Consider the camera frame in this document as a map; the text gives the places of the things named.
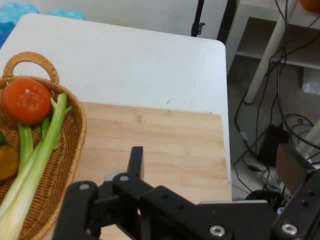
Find red tomato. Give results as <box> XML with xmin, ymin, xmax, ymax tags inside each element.
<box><xmin>1</xmin><ymin>78</ymin><xmax>53</xmax><ymax>125</ymax></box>

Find white slanted furniture leg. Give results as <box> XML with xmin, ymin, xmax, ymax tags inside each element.
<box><xmin>244</xmin><ymin>0</ymin><xmax>299</xmax><ymax>105</ymax></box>

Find black round base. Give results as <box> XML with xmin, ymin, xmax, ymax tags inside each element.
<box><xmin>245</xmin><ymin>189</ymin><xmax>282</xmax><ymax>204</ymax></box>

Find white shelf unit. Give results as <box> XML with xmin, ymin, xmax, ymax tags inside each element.
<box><xmin>226</xmin><ymin>0</ymin><xmax>320</xmax><ymax>72</ymax></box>

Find black vertical post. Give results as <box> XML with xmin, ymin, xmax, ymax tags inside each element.
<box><xmin>216</xmin><ymin>0</ymin><xmax>238</xmax><ymax>45</ymax></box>

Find brown potato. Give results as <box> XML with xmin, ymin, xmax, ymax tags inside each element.
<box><xmin>0</xmin><ymin>145</ymin><xmax>20</xmax><ymax>182</ymax></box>

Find green celery stalk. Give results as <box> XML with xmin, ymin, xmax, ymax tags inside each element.
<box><xmin>0</xmin><ymin>93</ymin><xmax>73</xmax><ymax>240</ymax></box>

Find black power adapter box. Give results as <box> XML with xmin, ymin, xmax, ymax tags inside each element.
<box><xmin>257</xmin><ymin>124</ymin><xmax>290</xmax><ymax>168</ymax></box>

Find dark blue foam puzzle mat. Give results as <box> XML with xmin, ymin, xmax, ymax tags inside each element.
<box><xmin>0</xmin><ymin>31</ymin><xmax>11</xmax><ymax>50</ymax></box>

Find black floor cable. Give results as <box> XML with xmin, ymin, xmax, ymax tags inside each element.
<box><xmin>232</xmin><ymin>152</ymin><xmax>270</xmax><ymax>195</ymax></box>
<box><xmin>234</xmin><ymin>33</ymin><xmax>320</xmax><ymax>157</ymax></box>

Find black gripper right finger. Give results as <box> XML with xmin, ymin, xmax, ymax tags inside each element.
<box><xmin>271</xmin><ymin>143</ymin><xmax>320</xmax><ymax>240</ymax></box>

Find woven wicker basket with handles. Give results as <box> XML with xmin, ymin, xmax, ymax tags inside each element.
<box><xmin>0</xmin><ymin>51</ymin><xmax>88</xmax><ymax>240</ymax></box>

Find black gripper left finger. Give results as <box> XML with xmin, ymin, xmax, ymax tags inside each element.
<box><xmin>53</xmin><ymin>146</ymin><xmax>211</xmax><ymax>240</ymax></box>

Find orange round object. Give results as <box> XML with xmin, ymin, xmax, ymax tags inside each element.
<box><xmin>299</xmin><ymin>0</ymin><xmax>320</xmax><ymax>13</ymax></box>

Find clear plastic bag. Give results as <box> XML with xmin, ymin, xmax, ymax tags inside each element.
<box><xmin>301</xmin><ymin>81</ymin><xmax>320</xmax><ymax>95</ymax></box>

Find black tripod stand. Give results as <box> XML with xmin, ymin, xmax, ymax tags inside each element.
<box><xmin>191</xmin><ymin>0</ymin><xmax>206</xmax><ymax>38</ymax></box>

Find grey blue hanging cable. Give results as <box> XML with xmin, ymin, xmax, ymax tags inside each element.
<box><xmin>274</xmin><ymin>0</ymin><xmax>320</xmax><ymax>150</ymax></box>

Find bamboo cutting board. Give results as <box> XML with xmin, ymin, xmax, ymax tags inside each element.
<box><xmin>46</xmin><ymin>101</ymin><xmax>232</xmax><ymax>240</ymax></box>

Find cyan foam puzzle mat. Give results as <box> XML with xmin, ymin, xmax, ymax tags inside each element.
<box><xmin>0</xmin><ymin>2</ymin><xmax>86</xmax><ymax>35</ymax></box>

